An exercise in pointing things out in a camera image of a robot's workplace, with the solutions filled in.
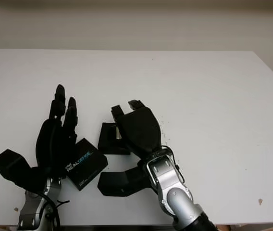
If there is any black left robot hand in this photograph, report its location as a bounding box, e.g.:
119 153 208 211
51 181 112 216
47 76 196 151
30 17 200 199
35 84 79 179

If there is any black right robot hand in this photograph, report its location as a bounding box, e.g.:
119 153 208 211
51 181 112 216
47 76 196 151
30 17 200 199
111 99 162 160

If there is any black RealSense box lid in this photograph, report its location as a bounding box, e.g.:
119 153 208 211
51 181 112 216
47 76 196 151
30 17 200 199
65 137 109 192

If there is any black camera box base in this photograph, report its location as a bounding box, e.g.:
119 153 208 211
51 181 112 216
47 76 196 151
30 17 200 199
97 122 131 155

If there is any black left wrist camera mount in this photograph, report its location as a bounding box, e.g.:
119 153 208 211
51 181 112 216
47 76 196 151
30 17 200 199
0 149 46 191

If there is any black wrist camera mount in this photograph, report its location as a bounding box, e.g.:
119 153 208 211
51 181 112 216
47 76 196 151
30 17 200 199
97 165 152 198
0 149 46 191

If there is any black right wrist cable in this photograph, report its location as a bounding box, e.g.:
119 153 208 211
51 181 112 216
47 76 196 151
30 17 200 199
160 144 186 184

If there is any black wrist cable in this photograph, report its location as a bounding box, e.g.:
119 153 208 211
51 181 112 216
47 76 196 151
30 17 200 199
160 144 186 184
38 192 70 230

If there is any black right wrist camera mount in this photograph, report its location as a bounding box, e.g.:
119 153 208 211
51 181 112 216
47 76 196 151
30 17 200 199
97 165 152 198

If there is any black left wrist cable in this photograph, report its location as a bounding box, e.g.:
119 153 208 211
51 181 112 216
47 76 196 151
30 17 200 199
38 192 70 230

